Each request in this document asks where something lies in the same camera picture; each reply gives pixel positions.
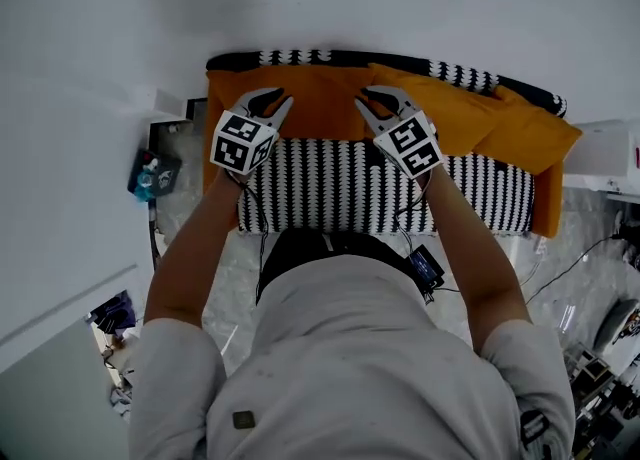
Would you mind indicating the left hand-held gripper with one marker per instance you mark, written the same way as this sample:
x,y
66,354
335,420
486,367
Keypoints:
x,y
242,143

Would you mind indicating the white water dispenser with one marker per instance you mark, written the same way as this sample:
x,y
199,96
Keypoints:
x,y
600,153

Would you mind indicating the orange cushion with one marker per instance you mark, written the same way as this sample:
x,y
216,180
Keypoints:
x,y
440,108
530,133
320,103

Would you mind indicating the person's right forearm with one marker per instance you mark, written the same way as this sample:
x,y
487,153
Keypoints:
x,y
475,253

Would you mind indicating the black controller box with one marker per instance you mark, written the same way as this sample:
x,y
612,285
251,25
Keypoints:
x,y
425,268

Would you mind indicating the purple bag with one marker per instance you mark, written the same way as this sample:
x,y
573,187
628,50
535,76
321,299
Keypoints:
x,y
117,313

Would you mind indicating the grey round chair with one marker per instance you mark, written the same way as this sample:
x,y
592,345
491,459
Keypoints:
x,y
615,323

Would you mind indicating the person's white shirt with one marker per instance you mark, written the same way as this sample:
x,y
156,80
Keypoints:
x,y
350,373

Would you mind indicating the wooden shelf unit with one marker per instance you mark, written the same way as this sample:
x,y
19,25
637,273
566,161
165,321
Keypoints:
x,y
600,388

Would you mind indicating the black white patterned sofa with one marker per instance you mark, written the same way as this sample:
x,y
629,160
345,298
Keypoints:
x,y
385,188

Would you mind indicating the person's black trousers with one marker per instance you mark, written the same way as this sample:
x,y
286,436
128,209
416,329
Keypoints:
x,y
325,248

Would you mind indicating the small dark square badge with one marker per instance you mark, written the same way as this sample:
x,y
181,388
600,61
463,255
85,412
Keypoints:
x,y
243,419

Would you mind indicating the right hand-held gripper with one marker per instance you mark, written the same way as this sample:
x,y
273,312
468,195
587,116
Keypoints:
x,y
410,143

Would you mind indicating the person's left forearm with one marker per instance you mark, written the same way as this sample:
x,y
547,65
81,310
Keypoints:
x,y
192,248

